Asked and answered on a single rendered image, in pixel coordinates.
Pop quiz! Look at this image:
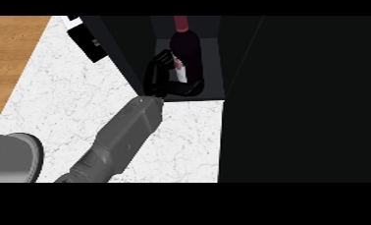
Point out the dark wine bottle red cap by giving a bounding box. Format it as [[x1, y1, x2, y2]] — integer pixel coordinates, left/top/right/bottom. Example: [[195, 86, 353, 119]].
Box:
[[169, 15, 207, 97]]

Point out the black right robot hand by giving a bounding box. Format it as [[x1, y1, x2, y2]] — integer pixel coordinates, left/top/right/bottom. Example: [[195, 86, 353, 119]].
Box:
[[142, 48, 207, 101]]

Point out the black flat appliance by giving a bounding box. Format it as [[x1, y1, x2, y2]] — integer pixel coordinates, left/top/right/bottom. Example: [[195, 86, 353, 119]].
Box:
[[65, 15, 111, 64]]

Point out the dark grey cabinet door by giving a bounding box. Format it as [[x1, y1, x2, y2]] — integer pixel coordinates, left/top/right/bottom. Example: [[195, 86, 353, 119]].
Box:
[[217, 15, 371, 184]]

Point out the dark grey open cabinet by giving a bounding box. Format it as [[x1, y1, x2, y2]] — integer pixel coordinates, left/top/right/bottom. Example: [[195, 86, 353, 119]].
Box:
[[79, 15, 267, 102]]

